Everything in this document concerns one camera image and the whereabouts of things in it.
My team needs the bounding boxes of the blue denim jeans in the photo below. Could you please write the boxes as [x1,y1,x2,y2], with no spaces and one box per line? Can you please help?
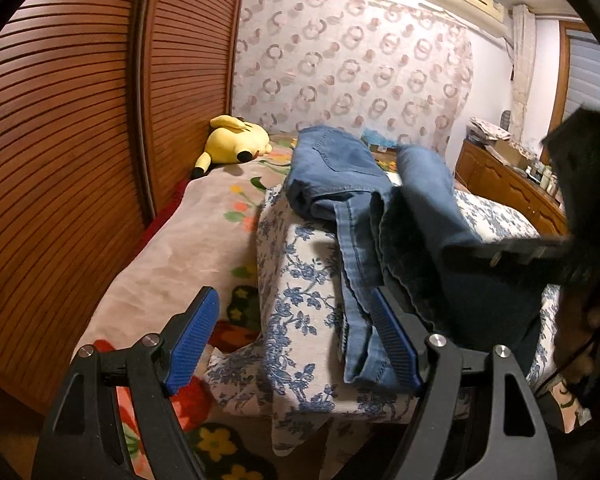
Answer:
[285,126,544,392]

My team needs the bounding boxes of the person's right hand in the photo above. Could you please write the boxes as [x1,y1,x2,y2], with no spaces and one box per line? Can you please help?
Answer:
[554,285,600,386]

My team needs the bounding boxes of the grey window blind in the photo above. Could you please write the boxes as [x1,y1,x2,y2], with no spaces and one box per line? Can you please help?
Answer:
[562,29,600,119]

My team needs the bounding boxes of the cardboard box on sideboard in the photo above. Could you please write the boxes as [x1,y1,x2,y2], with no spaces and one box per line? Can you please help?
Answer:
[492,140,530,170]

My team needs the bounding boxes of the wooden sideboard cabinet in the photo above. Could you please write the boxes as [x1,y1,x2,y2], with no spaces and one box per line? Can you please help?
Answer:
[455,140,568,235]

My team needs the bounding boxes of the stack of papers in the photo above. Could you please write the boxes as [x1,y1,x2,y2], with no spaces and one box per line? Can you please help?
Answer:
[468,117,510,143]

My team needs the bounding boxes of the pink circle-pattern curtain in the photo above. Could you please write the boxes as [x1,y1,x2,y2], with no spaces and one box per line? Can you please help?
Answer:
[232,0,474,154]

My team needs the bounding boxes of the blue floral white quilt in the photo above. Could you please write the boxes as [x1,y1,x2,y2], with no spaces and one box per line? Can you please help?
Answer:
[203,169,564,458]

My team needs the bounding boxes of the yellow Pikachu plush toy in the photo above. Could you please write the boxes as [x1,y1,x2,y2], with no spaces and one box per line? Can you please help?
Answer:
[190,115,273,180]

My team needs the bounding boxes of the brown louvered wardrobe door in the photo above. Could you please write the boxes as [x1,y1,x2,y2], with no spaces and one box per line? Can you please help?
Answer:
[0,0,242,413]

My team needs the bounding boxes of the black cable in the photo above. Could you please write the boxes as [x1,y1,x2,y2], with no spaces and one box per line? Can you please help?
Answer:
[532,303,600,396]

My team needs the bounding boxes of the white wall air conditioner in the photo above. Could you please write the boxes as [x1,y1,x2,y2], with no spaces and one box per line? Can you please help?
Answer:
[426,0,507,37]

